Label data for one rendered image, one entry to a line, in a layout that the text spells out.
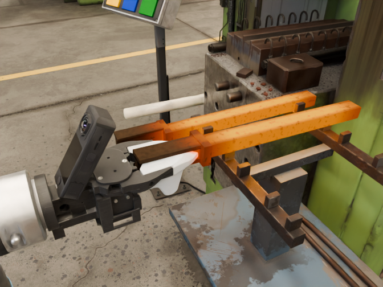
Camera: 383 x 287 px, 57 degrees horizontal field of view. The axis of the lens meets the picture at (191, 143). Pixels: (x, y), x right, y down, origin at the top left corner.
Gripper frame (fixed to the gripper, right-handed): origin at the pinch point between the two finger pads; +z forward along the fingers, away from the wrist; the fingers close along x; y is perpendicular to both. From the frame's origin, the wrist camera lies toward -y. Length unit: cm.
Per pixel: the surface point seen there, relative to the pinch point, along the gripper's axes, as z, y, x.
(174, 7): 37, 4, -86
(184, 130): 4.9, 4.7, -10.9
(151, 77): 83, 106, -242
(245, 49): 41, 7, -45
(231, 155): 9.1, 5.5, -2.0
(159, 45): 37, 24, -102
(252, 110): 19.5, 4.3, -11.1
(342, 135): 28.8, 4.5, 2.8
